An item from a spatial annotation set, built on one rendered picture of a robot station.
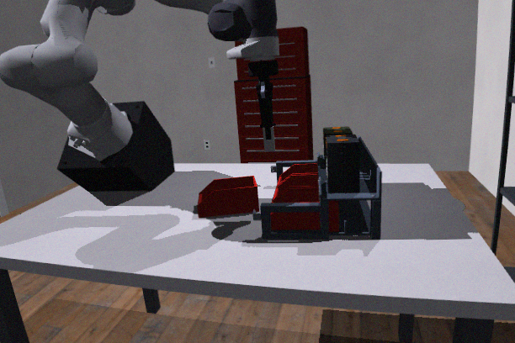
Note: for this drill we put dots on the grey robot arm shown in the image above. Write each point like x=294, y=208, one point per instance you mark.
x=53, y=71

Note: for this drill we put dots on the red bin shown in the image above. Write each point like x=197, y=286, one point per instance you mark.
x=236, y=195
x=296, y=181
x=303, y=221
x=298, y=169

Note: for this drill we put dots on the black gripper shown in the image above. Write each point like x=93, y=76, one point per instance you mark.
x=262, y=70

